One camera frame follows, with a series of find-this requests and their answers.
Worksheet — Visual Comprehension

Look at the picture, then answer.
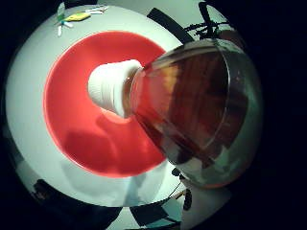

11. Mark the clear bottle with white cap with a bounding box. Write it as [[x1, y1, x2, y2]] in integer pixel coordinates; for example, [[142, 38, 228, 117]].
[[87, 37, 265, 189]]

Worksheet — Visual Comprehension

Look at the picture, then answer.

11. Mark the red round bowl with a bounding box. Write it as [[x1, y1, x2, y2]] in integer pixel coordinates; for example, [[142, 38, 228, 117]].
[[42, 30, 168, 178]]

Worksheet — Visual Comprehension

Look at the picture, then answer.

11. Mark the white plastic cutlery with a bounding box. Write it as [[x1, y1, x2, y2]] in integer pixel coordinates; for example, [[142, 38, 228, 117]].
[[84, 5, 110, 15]]

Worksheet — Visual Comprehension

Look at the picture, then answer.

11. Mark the yellow and green toy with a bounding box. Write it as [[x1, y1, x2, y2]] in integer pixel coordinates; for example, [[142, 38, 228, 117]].
[[56, 2, 92, 37]]

